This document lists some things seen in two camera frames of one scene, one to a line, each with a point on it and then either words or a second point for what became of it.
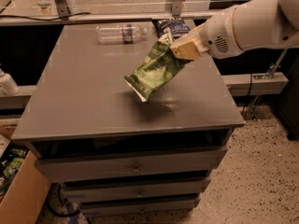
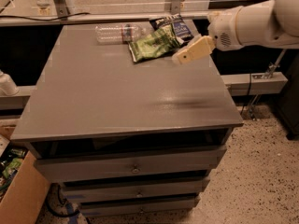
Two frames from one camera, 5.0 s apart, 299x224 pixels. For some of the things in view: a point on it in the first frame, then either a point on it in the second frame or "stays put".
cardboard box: [25, 201] stays put
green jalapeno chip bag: [155, 69] -> [154, 44]
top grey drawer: [64, 169] stays put
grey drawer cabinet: [109, 150] stays put
